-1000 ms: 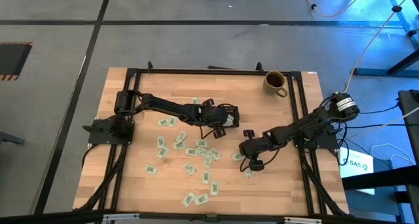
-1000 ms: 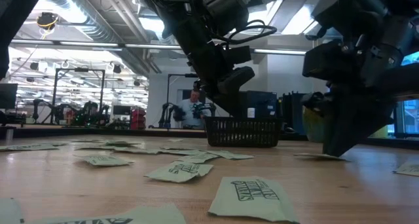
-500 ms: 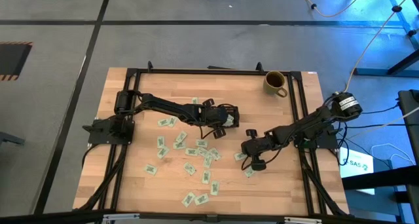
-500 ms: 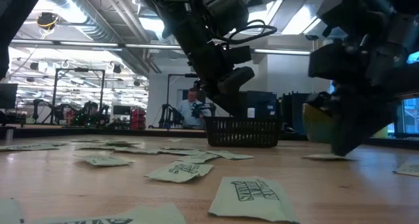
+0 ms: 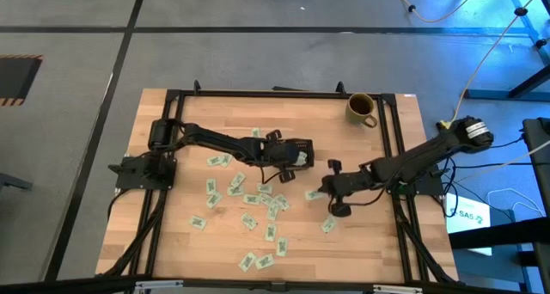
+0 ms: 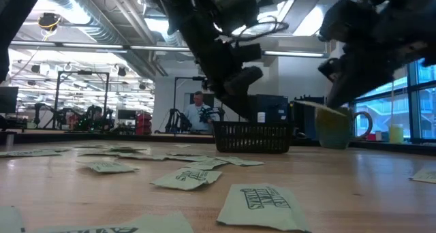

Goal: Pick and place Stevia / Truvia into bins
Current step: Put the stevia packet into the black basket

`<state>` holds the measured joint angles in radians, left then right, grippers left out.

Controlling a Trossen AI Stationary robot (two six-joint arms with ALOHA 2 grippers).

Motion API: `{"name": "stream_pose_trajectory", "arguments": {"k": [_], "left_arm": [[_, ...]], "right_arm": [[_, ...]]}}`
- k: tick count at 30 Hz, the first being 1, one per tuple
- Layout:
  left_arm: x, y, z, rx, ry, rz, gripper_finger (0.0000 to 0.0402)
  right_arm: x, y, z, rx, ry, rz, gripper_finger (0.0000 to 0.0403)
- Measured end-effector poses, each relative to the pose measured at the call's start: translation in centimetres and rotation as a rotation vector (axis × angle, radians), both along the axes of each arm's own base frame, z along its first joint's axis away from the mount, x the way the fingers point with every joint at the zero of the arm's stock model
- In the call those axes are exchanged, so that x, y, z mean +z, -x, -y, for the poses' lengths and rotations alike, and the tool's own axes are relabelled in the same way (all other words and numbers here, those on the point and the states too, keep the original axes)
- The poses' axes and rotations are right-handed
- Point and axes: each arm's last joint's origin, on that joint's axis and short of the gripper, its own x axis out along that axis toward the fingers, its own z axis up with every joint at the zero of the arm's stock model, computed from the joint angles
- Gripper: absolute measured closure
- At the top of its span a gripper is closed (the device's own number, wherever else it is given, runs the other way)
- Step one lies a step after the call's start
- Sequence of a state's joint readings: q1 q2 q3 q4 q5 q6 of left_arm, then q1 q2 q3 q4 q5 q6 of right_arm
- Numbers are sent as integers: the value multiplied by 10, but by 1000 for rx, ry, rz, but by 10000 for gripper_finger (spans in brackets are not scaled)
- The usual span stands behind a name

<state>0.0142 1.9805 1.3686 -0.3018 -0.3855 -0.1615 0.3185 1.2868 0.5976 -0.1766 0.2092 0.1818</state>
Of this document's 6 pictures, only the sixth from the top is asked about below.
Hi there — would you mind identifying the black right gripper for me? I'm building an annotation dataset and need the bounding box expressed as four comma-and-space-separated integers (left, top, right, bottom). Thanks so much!
320, 0, 436, 110

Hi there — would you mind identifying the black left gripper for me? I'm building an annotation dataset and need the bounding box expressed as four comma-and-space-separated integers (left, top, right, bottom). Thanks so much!
190, 38, 264, 123

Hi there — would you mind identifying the black slotted plastic basket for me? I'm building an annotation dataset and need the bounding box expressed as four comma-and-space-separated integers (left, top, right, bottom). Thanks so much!
213, 121, 294, 155

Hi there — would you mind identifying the dark blue cabinet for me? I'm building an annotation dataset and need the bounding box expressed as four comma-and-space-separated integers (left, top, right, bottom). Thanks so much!
253, 94, 290, 123

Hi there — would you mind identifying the person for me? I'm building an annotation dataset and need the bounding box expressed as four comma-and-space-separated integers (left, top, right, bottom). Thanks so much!
183, 91, 214, 131

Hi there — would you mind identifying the green ceramic mug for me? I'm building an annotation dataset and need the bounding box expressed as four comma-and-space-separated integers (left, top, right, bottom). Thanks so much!
313, 106, 374, 149

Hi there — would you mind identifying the black cabinet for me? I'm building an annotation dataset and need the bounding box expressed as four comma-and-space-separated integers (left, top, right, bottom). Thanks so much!
292, 95, 326, 138

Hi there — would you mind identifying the yellow-green plastic container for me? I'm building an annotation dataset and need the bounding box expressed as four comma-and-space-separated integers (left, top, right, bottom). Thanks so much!
389, 123, 405, 144

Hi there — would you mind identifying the red tool cabinet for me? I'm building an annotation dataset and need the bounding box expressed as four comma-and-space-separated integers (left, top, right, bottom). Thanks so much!
136, 112, 153, 136

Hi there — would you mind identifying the black computer monitor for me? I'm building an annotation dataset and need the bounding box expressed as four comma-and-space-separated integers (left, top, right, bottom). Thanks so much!
0, 86, 20, 114
117, 109, 137, 121

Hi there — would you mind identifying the long ceiling tube light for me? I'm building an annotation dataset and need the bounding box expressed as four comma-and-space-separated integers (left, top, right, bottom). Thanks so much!
10, 40, 326, 59

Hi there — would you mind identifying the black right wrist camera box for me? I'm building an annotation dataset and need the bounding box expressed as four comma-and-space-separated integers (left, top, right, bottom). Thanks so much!
318, 57, 341, 82

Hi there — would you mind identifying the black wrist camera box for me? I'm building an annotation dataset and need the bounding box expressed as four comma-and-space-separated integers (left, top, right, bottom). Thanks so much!
318, 57, 341, 82
238, 44, 263, 62

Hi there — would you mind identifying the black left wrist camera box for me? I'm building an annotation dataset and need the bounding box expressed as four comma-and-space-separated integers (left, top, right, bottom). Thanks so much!
238, 44, 263, 62

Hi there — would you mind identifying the black window frame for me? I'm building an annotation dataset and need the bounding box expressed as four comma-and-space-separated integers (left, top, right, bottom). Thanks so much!
347, 55, 436, 144

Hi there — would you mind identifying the black robot station frame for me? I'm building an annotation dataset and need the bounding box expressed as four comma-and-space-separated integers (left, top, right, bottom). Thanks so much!
173, 76, 208, 134
52, 71, 110, 130

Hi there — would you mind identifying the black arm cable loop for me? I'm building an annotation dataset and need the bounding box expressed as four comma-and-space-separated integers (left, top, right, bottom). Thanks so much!
231, 16, 290, 43

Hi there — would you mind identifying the black table edge rail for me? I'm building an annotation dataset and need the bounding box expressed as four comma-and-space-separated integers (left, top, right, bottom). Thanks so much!
0, 129, 436, 156

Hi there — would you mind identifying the black ceiling cable reel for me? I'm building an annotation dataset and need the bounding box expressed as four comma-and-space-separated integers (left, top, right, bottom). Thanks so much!
37, 12, 63, 33

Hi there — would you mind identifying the silver metal post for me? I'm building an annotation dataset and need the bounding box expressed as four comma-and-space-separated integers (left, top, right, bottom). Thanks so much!
5, 132, 16, 152

